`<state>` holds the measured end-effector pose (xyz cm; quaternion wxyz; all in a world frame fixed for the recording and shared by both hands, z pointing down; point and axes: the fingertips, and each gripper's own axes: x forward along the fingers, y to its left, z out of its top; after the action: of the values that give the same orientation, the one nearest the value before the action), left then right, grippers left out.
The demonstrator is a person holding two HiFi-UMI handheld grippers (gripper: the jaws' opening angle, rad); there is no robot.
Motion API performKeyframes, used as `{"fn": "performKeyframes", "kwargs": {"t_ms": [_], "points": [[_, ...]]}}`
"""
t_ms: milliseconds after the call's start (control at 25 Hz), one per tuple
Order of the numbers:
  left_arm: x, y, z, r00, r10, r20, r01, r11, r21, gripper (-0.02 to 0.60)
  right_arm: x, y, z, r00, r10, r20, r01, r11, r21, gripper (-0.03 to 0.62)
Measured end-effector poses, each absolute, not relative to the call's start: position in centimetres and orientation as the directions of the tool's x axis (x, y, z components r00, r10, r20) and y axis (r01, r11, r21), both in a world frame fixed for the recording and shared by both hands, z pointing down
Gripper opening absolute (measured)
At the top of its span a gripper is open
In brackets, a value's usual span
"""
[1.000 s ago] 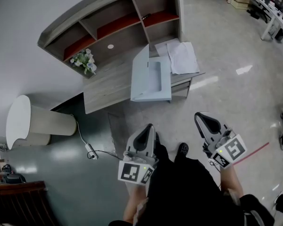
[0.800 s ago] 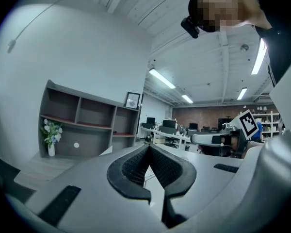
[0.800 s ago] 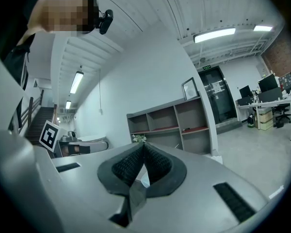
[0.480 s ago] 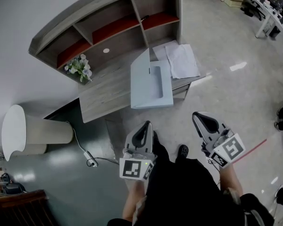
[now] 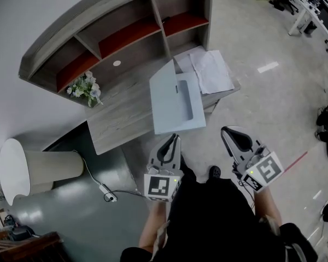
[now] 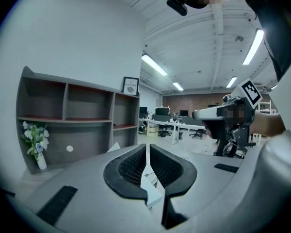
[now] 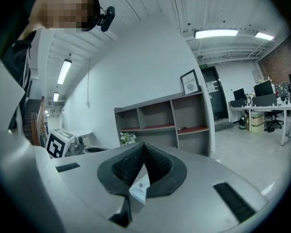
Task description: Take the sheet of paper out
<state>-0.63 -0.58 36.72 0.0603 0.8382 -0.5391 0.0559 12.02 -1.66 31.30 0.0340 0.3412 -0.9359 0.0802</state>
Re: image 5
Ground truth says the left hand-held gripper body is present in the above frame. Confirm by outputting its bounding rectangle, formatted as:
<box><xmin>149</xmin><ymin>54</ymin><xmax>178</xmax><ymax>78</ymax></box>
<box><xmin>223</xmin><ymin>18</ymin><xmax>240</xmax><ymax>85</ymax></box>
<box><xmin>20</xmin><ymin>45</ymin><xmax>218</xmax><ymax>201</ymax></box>
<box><xmin>143</xmin><ymin>159</ymin><xmax>184</xmax><ymax>203</ymax></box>

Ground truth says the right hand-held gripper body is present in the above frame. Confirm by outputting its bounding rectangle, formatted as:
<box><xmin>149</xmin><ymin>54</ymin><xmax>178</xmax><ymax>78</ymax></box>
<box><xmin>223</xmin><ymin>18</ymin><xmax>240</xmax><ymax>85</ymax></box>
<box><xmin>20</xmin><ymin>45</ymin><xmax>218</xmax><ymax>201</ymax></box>
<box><xmin>231</xmin><ymin>144</ymin><xmax>284</xmax><ymax>194</ymax></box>

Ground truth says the white sheet of paper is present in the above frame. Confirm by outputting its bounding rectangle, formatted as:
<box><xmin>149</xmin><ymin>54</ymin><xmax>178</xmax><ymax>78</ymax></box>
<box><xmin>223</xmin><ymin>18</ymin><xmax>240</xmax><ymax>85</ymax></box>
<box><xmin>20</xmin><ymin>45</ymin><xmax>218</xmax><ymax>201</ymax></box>
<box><xmin>189</xmin><ymin>50</ymin><xmax>235</xmax><ymax>95</ymax></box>
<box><xmin>173</xmin><ymin>52</ymin><xmax>200</xmax><ymax>75</ymax></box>

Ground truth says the person's left forearm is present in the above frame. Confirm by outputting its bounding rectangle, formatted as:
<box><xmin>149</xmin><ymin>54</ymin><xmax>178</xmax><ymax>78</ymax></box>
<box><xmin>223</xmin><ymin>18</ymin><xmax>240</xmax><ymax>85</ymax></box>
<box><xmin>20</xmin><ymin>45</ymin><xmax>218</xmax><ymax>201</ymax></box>
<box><xmin>138</xmin><ymin>200</ymin><xmax>172</xmax><ymax>252</ymax></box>

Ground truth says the person's right forearm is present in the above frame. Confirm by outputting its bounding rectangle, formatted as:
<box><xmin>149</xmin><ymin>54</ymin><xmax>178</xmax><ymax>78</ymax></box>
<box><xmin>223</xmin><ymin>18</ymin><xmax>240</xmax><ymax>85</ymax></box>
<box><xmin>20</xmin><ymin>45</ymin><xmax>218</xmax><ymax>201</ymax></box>
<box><xmin>251</xmin><ymin>186</ymin><xmax>283</xmax><ymax>229</ymax></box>

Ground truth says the person's black shoe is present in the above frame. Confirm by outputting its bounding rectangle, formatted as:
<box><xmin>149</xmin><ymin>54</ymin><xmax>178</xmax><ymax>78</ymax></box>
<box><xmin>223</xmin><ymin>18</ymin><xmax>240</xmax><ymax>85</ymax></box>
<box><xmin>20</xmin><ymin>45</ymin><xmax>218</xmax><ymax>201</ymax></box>
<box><xmin>209</xmin><ymin>165</ymin><xmax>222</xmax><ymax>179</ymax></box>

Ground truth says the white power strip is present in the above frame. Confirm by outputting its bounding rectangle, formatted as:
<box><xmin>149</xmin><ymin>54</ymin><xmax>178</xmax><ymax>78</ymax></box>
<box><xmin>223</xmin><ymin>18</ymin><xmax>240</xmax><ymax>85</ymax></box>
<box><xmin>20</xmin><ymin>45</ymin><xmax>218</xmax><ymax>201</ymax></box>
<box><xmin>99</xmin><ymin>183</ymin><xmax>118</xmax><ymax>203</ymax></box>

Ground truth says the grey wooden desk with hutch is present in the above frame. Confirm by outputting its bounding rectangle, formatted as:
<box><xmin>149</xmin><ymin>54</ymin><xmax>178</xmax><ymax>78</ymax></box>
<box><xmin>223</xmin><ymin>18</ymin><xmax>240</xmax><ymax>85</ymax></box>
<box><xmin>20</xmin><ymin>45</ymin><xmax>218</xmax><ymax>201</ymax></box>
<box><xmin>17</xmin><ymin>0</ymin><xmax>242</xmax><ymax>156</ymax></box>

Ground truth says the person's black clothing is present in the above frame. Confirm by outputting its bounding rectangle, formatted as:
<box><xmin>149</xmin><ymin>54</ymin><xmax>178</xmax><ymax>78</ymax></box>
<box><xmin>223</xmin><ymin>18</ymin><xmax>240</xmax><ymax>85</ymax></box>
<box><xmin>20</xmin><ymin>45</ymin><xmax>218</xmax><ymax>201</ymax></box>
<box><xmin>120</xmin><ymin>157</ymin><xmax>319</xmax><ymax>262</ymax></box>

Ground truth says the white artificial flower bouquet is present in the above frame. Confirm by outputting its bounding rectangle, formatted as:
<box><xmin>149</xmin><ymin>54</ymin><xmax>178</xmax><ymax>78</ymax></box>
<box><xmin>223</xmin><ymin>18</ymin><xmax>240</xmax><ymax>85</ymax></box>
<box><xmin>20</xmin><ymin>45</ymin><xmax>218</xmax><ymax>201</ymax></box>
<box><xmin>66</xmin><ymin>70</ymin><xmax>104</xmax><ymax>108</ymax></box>

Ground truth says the black waste bin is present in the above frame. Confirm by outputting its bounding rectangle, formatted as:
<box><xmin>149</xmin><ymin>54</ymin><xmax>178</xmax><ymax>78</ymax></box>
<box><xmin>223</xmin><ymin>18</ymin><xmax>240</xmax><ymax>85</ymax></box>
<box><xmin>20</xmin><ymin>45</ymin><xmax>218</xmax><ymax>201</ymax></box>
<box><xmin>303</xmin><ymin>20</ymin><xmax>318</xmax><ymax>35</ymax></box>

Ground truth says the white round table beige base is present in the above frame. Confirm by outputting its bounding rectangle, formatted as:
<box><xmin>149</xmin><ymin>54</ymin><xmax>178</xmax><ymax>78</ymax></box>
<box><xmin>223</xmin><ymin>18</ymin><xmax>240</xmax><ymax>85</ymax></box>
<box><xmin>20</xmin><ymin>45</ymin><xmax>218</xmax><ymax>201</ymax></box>
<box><xmin>0</xmin><ymin>138</ymin><xmax>85</xmax><ymax>206</ymax></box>

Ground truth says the black office chair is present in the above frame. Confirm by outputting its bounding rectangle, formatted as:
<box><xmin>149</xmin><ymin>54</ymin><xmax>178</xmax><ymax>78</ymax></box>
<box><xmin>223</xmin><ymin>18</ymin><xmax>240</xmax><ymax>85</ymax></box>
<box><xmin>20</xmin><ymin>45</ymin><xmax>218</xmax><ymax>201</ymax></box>
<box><xmin>268</xmin><ymin>0</ymin><xmax>301</xmax><ymax>16</ymax></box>

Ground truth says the dark wooden furniture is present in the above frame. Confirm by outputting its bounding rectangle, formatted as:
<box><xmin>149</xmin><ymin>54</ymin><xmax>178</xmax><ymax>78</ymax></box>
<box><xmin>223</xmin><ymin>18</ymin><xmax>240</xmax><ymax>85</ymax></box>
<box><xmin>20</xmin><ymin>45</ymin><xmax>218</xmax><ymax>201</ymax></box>
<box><xmin>0</xmin><ymin>231</ymin><xmax>65</xmax><ymax>262</ymax></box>

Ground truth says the long white office desk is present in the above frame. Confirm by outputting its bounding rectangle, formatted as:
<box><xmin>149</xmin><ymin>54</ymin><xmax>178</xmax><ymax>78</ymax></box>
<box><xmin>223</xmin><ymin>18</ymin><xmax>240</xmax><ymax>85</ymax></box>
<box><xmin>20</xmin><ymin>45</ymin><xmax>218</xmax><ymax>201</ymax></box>
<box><xmin>272</xmin><ymin>0</ymin><xmax>328</xmax><ymax>67</ymax></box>

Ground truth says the black equipment pile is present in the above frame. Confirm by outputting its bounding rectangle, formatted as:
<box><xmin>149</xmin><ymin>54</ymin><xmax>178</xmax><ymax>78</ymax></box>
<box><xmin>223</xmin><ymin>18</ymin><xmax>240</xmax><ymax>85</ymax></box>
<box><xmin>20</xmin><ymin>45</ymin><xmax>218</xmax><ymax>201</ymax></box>
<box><xmin>3</xmin><ymin>213</ymin><xmax>36</xmax><ymax>242</ymax></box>

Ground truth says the black power cable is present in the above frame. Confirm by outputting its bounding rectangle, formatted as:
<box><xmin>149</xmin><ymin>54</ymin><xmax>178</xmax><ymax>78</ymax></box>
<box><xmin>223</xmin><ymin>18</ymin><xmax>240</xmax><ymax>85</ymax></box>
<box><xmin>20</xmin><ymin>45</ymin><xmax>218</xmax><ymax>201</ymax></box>
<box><xmin>113</xmin><ymin>189</ymin><xmax>148</xmax><ymax>199</ymax></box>

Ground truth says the white power cable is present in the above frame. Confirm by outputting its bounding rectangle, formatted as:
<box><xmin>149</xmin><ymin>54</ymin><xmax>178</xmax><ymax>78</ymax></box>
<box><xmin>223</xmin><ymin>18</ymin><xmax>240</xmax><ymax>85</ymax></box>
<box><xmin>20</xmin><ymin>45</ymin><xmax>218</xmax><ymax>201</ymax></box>
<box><xmin>73</xmin><ymin>149</ymin><xmax>105</xmax><ymax>187</ymax></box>

